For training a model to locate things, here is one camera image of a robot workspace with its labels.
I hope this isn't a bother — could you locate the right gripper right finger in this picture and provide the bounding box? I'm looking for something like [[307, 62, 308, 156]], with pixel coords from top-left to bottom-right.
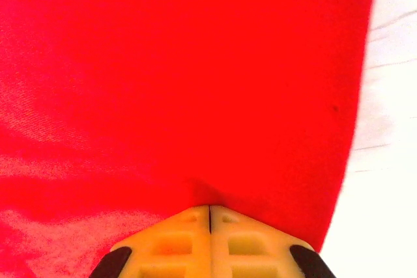
[[210, 205, 335, 278]]

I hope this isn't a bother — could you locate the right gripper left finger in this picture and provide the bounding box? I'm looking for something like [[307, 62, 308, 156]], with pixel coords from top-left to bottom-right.
[[93, 205, 211, 278]]

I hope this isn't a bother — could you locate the red printed t-shirt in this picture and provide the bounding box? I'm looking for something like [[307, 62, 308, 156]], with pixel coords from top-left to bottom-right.
[[0, 0, 381, 278]]

